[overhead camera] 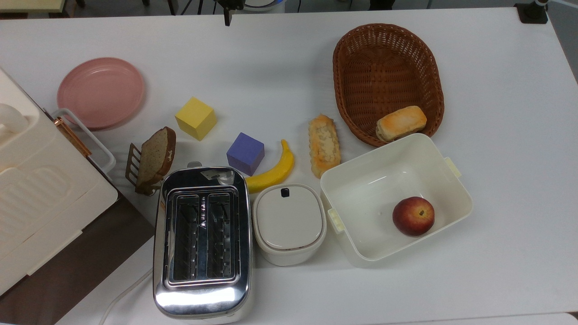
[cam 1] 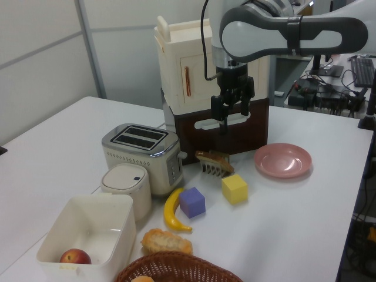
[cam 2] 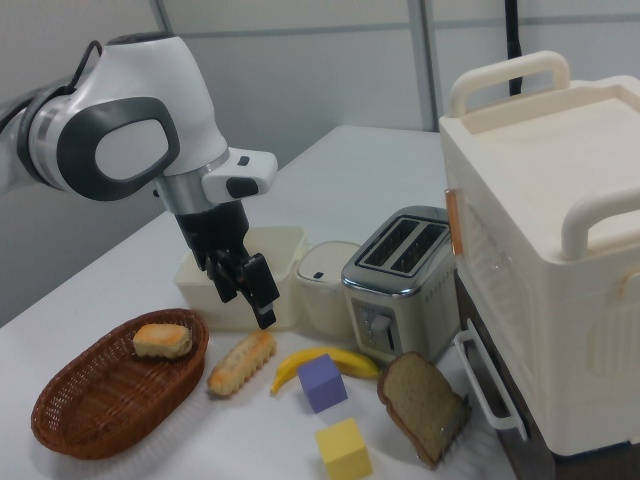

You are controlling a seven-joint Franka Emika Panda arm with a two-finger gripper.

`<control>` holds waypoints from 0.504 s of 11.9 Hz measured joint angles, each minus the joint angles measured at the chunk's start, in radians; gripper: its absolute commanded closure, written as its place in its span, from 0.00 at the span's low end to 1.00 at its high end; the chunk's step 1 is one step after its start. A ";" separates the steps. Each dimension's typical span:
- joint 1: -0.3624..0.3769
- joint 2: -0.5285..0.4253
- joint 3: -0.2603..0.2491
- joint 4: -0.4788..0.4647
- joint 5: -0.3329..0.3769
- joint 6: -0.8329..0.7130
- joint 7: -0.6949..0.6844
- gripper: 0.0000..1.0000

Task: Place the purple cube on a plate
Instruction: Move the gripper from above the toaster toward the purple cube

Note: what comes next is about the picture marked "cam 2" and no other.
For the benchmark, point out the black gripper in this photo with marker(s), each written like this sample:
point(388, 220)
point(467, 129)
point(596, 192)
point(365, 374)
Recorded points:
point(215, 230)

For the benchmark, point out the purple cube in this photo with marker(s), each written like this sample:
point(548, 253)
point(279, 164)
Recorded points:
point(322, 385)

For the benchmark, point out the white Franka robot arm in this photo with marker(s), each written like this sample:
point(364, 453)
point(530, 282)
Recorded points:
point(150, 75)

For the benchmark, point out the yellow cube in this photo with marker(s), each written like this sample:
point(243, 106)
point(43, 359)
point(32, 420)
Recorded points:
point(342, 447)

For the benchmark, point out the cream open plastic box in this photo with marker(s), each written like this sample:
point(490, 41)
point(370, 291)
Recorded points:
point(282, 250)

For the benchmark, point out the long crusty bread pastry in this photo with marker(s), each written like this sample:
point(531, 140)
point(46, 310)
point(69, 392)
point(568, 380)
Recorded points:
point(242, 362)

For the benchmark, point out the white lidded container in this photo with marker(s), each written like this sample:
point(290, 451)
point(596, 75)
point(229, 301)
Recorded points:
point(322, 300)

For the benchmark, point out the short golden bread roll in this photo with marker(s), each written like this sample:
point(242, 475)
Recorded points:
point(162, 341)

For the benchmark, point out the yellow banana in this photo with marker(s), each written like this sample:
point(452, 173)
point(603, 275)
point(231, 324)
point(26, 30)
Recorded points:
point(356, 364)

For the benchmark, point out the silver two-slot toaster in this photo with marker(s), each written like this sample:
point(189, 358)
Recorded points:
point(400, 295)

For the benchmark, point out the brown wicker basket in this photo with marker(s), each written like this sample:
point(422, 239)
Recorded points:
point(100, 400)

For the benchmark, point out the brown bread slice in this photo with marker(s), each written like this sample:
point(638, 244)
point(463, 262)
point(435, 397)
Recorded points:
point(415, 395)

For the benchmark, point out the cream toy kitchen oven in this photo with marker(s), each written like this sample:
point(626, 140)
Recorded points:
point(540, 200)

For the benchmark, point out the black camera pole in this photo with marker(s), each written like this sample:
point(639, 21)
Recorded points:
point(512, 40)

